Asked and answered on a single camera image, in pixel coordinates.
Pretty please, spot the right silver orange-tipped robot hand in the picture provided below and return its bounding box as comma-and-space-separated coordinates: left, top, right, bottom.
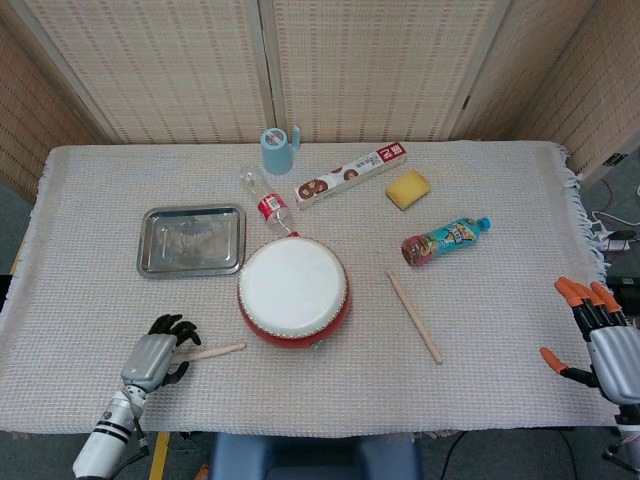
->
539, 276, 640, 406

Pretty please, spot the left silver black-fingered robot hand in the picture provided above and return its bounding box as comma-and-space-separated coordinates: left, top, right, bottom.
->
120, 313, 203, 394

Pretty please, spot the wooden drumstick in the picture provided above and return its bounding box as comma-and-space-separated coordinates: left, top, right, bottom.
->
385, 270, 444, 365
172, 342, 248, 365

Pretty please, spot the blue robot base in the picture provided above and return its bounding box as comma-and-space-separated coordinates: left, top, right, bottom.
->
208, 432, 422, 480

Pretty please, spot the black tripod stand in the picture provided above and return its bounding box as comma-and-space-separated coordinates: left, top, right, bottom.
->
602, 429, 640, 474

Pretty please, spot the white woven tablecloth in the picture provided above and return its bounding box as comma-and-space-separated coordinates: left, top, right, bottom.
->
0, 140, 621, 441

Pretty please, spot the rectangular steel tray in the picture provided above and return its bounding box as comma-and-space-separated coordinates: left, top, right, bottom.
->
136, 203, 248, 279

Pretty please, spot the red drum with white skin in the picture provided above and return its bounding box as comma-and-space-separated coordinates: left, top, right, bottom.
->
236, 235, 353, 351

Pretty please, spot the clear red-labelled plastic bottle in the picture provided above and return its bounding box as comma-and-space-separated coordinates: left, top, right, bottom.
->
240, 168, 301, 238

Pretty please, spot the colourful blue-capped drink bottle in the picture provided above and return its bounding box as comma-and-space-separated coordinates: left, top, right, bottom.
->
400, 215, 492, 269

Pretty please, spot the yellow sponge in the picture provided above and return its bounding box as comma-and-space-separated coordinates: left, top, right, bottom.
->
384, 169, 432, 212

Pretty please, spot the long white red-ended wrap box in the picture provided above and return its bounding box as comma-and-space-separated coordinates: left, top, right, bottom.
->
293, 141, 409, 211

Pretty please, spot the bamboo folding screen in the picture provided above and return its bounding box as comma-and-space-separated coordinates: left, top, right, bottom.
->
0, 0, 640, 201

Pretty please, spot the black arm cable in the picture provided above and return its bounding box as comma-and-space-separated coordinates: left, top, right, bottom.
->
130, 404, 152, 457

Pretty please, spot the light blue plastic mug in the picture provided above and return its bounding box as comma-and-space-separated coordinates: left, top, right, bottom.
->
259, 125, 302, 176

